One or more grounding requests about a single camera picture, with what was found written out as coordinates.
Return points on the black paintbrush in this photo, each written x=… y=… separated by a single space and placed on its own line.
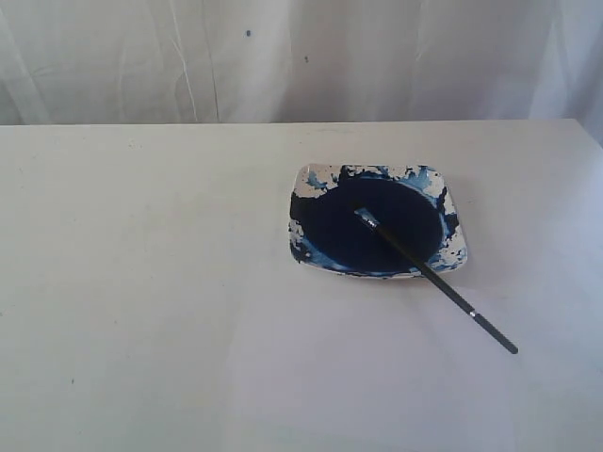
x=374 y=225

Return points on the square white plate blue paint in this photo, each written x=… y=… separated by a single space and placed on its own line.
x=413 y=202

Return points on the white backdrop sheet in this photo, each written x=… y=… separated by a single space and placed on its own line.
x=265 y=61

